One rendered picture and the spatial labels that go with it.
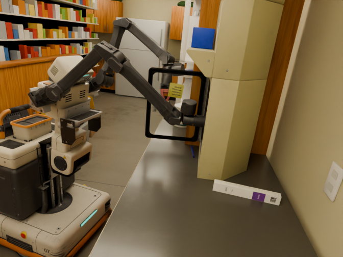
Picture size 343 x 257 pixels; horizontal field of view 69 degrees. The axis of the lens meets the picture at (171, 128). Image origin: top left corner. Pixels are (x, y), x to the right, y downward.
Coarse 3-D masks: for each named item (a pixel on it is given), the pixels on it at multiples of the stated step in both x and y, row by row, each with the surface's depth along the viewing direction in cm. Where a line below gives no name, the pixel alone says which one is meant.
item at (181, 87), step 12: (156, 72) 130; (156, 84) 132; (168, 84) 132; (180, 84) 132; (192, 84) 132; (168, 96) 135; (180, 96) 135; (192, 96) 134; (180, 108) 137; (156, 120) 140; (156, 132) 142; (168, 132) 142; (180, 132) 142; (192, 132) 142
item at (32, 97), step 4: (40, 88) 130; (44, 88) 128; (32, 92) 129; (36, 92) 130; (40, 92) 129; (44, 92) 127; (32, 96) 128; (36, 96) 129; (40, 96) 128; (44, 96) 128; (32, 100) 128; (36, 100) 129; (40, 100) 129; (44, 100) 130; (48, 100) 131; (52, 100) 133; (36, 104) 128; (40, 104) 130; (44, 104) 132; (48, 104) 136
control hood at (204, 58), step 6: (192, 48) 107; (198, 48) 111; (192, 54) 98; (198, 54) 98; (204, 54) 98; (210, 54) 97; (198, 60) 99; (204, 60) 98; (210, 60) 98; (198, 66) 100; (204, 66) 99; (210, 66) 99; (204, 72) 100; (210, 72) 100
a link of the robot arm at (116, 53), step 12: (96, 48) 108; (108, 48) 110; (84, 60) 114; (96, 60) 113; (120, 60) 111; (72, 72) 119; (84, 72) 117; (60, 84) 122; (72, 84) 123; (48, 96) 126; (60, 96) 125
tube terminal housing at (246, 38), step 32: (224, 0) 90; (256, 0) 90; (224, 32) 94; (256, 32) 96; (224, 64) 98; (256, 64) 103; (224, 96) 102; (256, 96) 111; (224, 128) 107; (224, 160) 112
